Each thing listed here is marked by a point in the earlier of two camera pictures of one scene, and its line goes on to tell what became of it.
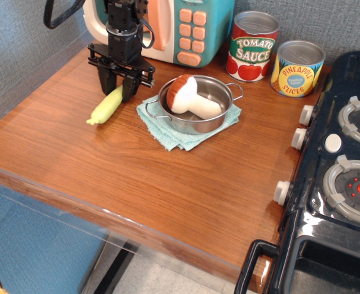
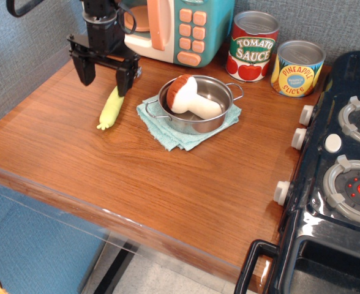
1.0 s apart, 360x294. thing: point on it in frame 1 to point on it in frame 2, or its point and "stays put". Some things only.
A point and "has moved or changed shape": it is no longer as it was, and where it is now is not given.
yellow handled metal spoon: x=107 y=107 has moved or changed shape
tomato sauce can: x=253 y=41 stays put
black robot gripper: x=123 y=52 to x=105 y=41
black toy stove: x=327 y=243 stays put
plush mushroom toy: x=182 y=97 stays put
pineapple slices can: x=297 y=68 stays put
